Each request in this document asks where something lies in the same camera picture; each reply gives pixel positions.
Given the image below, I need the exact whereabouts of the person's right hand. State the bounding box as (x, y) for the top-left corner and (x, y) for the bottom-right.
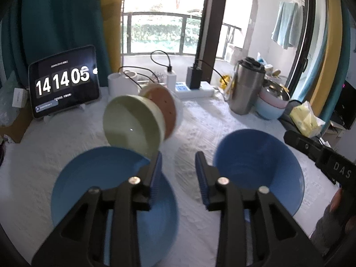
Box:
(328, 188), (345, 215)

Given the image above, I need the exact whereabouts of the dark window post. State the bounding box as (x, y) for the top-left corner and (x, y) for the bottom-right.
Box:
(195, 0), (230, 71)

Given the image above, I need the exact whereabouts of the small pink bowl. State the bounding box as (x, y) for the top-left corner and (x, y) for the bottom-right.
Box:
(259, 90), (290, 109)

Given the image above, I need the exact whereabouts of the white power strip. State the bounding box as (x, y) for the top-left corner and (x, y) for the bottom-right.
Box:
(175, 81), (215, 99)

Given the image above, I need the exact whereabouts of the black charger cable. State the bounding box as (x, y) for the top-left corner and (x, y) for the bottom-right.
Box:
(195, 59), (223, 82)
(151, 50), (172, 68)

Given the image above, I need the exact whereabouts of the small white box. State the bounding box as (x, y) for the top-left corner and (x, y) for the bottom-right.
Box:
(12, 87), (28, 108)

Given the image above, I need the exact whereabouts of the dark sliding door frame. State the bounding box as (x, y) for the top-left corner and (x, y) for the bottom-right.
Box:
(286, 0), (331, 90)

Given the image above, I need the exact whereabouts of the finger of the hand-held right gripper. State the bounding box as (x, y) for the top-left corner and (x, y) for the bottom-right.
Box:
(283, 130), (326, 168)

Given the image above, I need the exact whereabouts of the clear plastic bag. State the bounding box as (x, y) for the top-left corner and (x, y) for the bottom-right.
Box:
(0, 71), (23, 126)

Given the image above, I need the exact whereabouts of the balcony railing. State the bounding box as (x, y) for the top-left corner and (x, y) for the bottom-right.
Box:
(121, 11), (243, 61)

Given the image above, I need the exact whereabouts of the teal curtain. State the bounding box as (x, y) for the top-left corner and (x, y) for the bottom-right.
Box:
(318, 3), (352, 122)
(0, 0), (123, 89)

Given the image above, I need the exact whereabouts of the tablet showing clock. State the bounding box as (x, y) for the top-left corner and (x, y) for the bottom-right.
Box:
(28, 44), (101, 119)

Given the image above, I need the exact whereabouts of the blue plate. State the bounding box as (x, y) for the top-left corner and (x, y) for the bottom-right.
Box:
(51, 146), (179, 267)

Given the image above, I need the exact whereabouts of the light blue hanging towel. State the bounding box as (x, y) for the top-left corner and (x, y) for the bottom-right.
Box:
(271, 1), (304, 50)

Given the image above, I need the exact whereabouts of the black charger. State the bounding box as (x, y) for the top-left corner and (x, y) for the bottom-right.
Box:
(186, 66), (203, 90)

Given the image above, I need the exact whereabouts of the yellow bag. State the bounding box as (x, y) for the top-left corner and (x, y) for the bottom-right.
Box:
(219, 75), (235, 95)

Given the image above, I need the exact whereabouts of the small light blue bowl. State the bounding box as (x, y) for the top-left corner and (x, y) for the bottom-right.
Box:
(254, 99), (287, 121)

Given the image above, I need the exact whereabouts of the white charger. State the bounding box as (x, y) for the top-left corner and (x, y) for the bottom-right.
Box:
(166, 65), (177, 93)

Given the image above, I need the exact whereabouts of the large blue bowl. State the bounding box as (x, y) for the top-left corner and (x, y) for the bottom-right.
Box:
(213, 129), (304, 220)

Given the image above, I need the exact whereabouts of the yellow curtain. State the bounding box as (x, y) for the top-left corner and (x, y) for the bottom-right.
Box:
(99, 0), (125, 75)
(309, 0), (344, 115)

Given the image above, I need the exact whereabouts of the tablet stand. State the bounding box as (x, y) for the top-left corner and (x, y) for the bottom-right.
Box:
(35, 102), (87, 122)

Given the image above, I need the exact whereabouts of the steel tumbler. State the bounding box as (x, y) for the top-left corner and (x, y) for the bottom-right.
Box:
(227, 57), (267, 115)

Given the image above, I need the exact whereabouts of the black monitor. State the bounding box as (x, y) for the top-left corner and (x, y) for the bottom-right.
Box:
(330, 80), (356, 130)

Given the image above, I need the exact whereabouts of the grey pouch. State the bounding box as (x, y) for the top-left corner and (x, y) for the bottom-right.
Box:
(278, 99), (332, 146)

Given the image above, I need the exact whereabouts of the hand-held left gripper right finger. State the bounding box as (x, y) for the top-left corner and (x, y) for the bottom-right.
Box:
(195, 152), (324, 267)

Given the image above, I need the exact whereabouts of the cardboard box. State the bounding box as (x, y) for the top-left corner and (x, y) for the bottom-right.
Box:
(0, 108), (30, 144)

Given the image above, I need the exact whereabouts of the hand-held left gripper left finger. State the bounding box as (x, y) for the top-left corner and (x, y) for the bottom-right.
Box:
(32, 152), (163, 267)

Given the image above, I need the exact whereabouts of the black lamp cable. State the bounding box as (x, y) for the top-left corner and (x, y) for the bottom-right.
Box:
(118, 66), (157, 87)

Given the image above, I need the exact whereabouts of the person's right forearm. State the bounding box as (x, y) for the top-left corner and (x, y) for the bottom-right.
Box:
(309, 209), (351, 257)

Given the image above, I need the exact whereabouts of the green bowl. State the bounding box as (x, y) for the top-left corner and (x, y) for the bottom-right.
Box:
(103, 95), (164, 159)

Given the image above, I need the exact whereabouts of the pink strawberry bowl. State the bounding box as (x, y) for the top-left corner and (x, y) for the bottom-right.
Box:
(138, 84), (184, 140)

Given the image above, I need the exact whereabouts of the yellow tissue pack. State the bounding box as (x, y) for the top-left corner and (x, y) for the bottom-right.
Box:
(289, 101), (326, 138)

